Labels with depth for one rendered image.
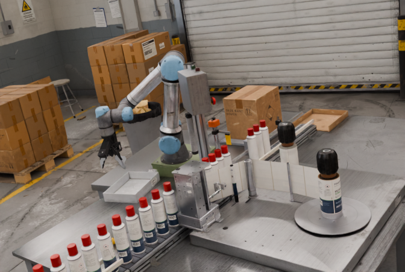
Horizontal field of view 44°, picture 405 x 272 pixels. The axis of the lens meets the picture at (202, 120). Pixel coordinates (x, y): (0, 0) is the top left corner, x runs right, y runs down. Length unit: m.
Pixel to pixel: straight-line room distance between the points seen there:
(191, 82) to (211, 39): 5.09
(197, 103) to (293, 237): 0.75
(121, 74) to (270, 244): 4.67
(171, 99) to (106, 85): 4.06
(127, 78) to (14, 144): 1.67
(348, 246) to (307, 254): 0.16
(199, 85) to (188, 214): 0.59
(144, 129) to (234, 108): 2.10
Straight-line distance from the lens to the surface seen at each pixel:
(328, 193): 2.06
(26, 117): 5.71
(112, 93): 6.58
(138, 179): 2.90
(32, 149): 5.79
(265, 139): 2.75
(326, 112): 3.51
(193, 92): 2.29
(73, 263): 1.88
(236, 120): 3.14
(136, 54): 6.19
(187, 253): 2.13
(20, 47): 8.70
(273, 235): 2.07
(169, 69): 2.51
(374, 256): 2.01
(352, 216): 2.13
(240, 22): 7.10
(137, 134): 5.11
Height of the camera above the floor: 1.96
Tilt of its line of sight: 18 degrees down
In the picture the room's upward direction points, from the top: 9 degrees counter-clockwise
